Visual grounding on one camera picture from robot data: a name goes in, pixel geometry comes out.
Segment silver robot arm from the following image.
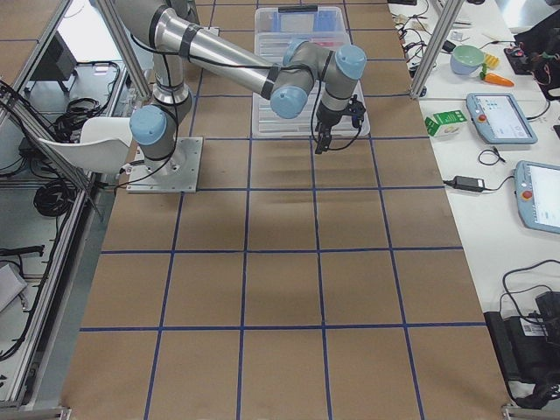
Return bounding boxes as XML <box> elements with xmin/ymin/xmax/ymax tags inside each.
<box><xmin>115</xmin><ymin>1</ymin><xmax>367</xmax><ymax>154</ymax></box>

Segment clear plastic storage box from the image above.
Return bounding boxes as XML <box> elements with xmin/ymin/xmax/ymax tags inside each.
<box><xmin>254</xmin><ymin>5</ymin><xmax>350</xmax><ymax>63</ymax></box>

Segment green and blue bowl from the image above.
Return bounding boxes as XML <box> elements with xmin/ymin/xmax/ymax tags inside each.
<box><xmin>450</xmin><ymin>45</ymin><xmax>485</xmax><ymax>75</ymax></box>

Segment black box latch handle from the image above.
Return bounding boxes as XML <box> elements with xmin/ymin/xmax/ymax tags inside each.
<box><xmin>277</xmin><ymin>4</ymin><xmax>319</xmax><ymax>13</ymax></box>

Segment aluminium frame post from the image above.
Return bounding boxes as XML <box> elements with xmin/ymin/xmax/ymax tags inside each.
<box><xmin>409</xmin><ymin>0</ymin><xmax>463</xmax><ymax>99</ymax></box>

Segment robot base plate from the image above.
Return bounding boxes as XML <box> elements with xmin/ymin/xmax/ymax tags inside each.
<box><xmin>125</xmin><ymin>136</ymin><xmax>204</xmax><ymax>193</ymax></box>

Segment teach pendant tablet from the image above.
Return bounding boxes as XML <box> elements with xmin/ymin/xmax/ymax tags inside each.
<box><xmin>465</xmin><ymin>93</ymin><xmax>538</xmax><ymax>145</ymax></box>
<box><xmin>514</xmin><ymin>160</ymin><xmax>559</xmax><ymax>234</ymax></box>

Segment black laptop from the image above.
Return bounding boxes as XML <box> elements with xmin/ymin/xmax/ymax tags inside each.
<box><xmin>484</xmin><ymin>291</ymin><xmax>559</xmax><ymax>410</ymax></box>

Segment black power adapter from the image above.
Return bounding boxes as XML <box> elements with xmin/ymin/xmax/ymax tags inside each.
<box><xmin>453</xmin><ymin>176</ymin><xmax>486</xmax><ymax>193</ymax></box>

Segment white chair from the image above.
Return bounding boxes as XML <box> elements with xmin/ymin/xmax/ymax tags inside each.
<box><xmin>39</xmin><ymin>117</ymin><xmax>132</xmax><ymax>175</ymax></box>

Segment yellow toy corn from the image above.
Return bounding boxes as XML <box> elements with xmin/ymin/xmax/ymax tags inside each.
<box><xmin>483</xmin><ymin>52</ymin><xmax>500</xmax><ymax>70</ymax></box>

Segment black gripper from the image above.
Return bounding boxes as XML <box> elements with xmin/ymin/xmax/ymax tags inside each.
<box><xmin>314</xmin><ymin>102</ymin><xmax>345</xmax><ymax>154</ymax></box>

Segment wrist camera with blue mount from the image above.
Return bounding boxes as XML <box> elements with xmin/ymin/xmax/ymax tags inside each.
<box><xmin>345</xmin><ymin>94</ymin><xmax>366</xmax><ymax>130</ymax></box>

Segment green white carton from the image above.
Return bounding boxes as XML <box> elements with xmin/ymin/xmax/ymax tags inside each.
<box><xmin>424</xmin><ymin>110</ymin><xmax>467</xmax><ymax>137</ymax></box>

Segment coiled black cables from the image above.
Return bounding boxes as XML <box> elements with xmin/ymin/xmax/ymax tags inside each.
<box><xmin>33</xmin><ymin>181</ymin><xmax>78</xmax><ymax>218</ymax></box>

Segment toy carrot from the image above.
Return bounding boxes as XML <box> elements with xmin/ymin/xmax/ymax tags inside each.
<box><xmin>479</xmin><ymin>64</ymin><xmax>515</xmax><ymax>88</ymax></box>

